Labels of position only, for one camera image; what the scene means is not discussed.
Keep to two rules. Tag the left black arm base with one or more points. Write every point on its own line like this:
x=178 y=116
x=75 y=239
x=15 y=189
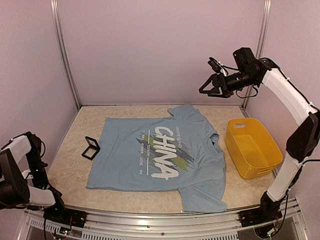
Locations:
x=59 y=213

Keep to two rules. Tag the black brooch case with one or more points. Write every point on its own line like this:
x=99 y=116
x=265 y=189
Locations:
x=92 y=150

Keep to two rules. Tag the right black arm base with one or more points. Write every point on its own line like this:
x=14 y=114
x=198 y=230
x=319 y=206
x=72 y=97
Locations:
x=267 y=211

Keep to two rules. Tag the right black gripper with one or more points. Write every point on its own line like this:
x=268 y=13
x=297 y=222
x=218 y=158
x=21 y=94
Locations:
x=219 y=80

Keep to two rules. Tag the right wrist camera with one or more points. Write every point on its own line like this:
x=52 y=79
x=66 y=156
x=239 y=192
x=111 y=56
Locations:
x=217 y=67

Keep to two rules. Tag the right aluminium frame post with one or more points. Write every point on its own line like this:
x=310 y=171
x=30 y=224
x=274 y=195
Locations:
x=260 y=45

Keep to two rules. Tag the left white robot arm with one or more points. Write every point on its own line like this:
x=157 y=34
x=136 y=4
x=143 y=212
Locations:
x=22 y=152

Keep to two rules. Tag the left aluminium frame post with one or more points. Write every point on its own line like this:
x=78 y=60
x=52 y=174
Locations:
x=63 y=52

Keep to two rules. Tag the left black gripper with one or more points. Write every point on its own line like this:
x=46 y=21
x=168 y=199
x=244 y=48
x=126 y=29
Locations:
x=42 y=180

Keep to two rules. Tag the aluminium frame post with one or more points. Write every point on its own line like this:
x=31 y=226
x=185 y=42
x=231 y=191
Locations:
x=63 y=52
x=260 y=45

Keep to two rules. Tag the yellow plastic basket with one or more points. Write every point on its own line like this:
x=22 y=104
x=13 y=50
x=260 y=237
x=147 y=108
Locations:
x=251 y=147

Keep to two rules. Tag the front aluminium rail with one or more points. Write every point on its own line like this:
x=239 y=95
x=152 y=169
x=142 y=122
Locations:
x=110 y=225

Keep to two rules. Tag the light blue printed t-shirt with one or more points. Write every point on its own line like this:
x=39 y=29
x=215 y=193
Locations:
x=180 y=152

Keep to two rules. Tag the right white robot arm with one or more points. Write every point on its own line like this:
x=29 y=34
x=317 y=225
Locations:
x=254 y=72

